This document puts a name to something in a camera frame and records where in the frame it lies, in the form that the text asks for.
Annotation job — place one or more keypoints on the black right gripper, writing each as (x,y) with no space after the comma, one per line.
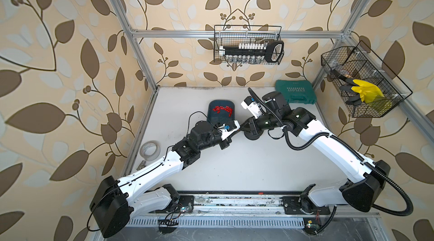
(253,127)

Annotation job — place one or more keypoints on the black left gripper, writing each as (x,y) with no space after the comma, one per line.
(224,144)

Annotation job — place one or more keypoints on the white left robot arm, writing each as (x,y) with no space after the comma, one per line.
(117,201)

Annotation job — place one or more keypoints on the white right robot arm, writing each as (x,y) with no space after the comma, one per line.
(365,178)

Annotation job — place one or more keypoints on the black dome screw fixture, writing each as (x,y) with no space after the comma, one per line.
(253,134)

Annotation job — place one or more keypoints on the dark teal plastic tray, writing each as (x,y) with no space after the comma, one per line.
(221,112)

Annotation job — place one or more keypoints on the green plastic tool case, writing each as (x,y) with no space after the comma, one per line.
(296,91)

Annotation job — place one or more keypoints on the clear tape roll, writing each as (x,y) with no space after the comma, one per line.
(149,151)

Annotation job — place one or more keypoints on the black socket set holder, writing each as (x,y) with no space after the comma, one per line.
(267,53)

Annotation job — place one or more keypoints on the black pliers in basket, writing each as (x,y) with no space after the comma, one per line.
(354,98)

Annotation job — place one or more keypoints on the yellow rubber glove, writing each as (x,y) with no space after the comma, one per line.
(368,91)

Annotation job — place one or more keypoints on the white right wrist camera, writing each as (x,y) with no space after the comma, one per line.
(252,106)

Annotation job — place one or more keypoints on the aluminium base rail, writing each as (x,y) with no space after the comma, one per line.
(225,211)

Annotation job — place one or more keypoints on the small metal bracket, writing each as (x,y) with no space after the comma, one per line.
(141,165)

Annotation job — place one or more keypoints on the black wire basket back wall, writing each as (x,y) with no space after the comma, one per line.
(233,35)

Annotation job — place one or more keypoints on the black wire basket wall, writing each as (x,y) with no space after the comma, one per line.
(233,35)
(361,62)

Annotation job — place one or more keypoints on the black wire basket right wall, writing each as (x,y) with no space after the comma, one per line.
(361,62)

